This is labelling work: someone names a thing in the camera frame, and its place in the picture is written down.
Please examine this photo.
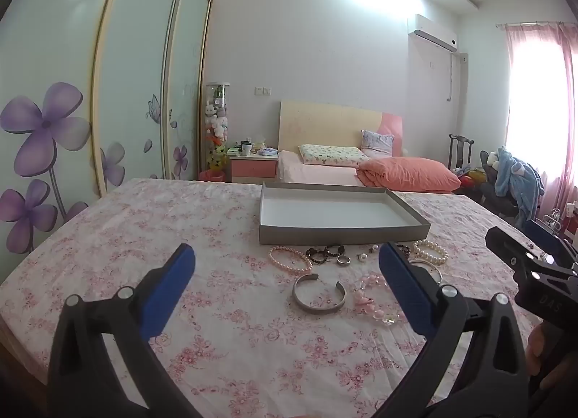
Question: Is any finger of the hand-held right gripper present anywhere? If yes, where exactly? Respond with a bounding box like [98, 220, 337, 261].
[485, 226, 561, 285]
[526, 219, 578, 265]

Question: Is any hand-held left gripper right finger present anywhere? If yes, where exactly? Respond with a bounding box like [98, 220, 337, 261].
[378, 242, 531, 418]

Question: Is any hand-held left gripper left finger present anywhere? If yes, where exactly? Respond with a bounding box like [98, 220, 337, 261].
[47, 243, 204, 418]

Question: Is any thin silver bangle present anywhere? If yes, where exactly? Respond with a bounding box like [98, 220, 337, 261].
[409, 258, 445, 285]

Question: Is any pink crystal bead bracelet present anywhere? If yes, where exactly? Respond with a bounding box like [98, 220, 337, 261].
[352, 274, 408, 327]

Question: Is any white pearl bracelet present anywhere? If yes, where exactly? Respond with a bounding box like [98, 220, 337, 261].
[412, 238, 449, 265]

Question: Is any wide silver cuff bangle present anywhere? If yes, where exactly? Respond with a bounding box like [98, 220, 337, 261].
[292, 273, 348, 314]

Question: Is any dark red bead bracelet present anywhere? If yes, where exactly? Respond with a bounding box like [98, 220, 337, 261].
[306, 244, 346, 265]

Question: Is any pink pearl bracelet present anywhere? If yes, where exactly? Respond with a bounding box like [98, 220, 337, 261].
[268, 245, 314, 274]

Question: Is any grey shallow tray box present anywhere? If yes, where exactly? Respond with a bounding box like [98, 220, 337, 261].
[259, 182, 431, 246]

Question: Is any person's right hand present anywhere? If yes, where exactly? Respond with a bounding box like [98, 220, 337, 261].
[528, 323, 550, 377]

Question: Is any blue fleece garment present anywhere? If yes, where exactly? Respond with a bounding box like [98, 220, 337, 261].
[494, 146, 545, 229]

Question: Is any pink floral tablecloth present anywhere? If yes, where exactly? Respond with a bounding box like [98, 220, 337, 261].
[0, 178, 578, 418]

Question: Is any dark wooden chair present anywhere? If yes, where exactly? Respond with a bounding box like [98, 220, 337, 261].
[448, 133, 475, 171]

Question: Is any folded salmon quilt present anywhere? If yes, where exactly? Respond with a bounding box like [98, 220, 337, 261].
[357, 157, 461, 193]

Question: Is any pink curtain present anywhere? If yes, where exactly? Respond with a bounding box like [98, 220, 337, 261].
[503, 23, 578, 238]

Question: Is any yellow plush toy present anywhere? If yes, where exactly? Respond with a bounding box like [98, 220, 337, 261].
[208, 145, 229, 172]

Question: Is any pink and cream nightstand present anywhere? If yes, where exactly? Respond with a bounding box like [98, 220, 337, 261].
[228, 154, 278, 183]

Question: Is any lilac pillow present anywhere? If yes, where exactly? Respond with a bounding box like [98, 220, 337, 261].
[361, 130, 395, 159]

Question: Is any bed with pink sheet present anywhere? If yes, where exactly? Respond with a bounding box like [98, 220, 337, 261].
[276, 150, 457, 195]

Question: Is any floral pillow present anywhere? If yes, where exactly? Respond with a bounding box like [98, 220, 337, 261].
[298, 144, 371, 168]

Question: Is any clear tube of plush toys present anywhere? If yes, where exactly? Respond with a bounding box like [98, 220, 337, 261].
[205, 82, 231, 170]

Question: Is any cream and pink headboard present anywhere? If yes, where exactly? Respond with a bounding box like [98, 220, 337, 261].
[279, 99, 404, 158]

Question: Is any white air conditioner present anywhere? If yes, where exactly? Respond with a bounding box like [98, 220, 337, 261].
[407, 14, 458, 53]

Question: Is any sliding wardrobe with purple flowers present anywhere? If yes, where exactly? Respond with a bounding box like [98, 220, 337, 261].
[0, 0, 213, 256]

